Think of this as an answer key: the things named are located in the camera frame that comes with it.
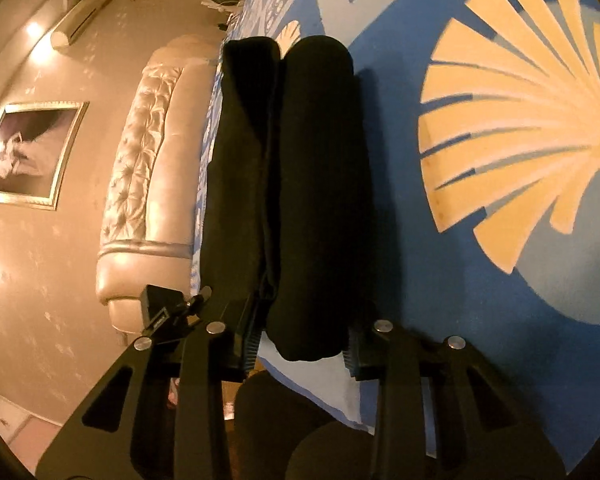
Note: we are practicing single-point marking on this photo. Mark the cream tufted headboard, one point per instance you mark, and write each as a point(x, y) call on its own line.
point(145, 185)

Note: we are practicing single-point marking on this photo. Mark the blue shell-print bed sheet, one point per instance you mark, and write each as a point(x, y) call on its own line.
point(405, 260)

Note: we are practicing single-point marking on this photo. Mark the framed wall picture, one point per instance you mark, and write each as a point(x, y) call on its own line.
point(25, 155)

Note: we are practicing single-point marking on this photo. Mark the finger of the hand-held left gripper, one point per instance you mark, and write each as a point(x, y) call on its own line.
point(194, 302)

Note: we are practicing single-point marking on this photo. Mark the black pants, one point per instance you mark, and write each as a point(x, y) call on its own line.
point(320, 185)

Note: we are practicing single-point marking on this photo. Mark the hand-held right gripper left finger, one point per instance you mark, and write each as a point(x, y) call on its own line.
point(250, 335)

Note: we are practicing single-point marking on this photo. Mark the wall air conditioner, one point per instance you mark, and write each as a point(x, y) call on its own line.
point(82, 20)

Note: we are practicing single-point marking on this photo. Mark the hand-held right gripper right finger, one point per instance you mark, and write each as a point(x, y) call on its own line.
point(352, 357)

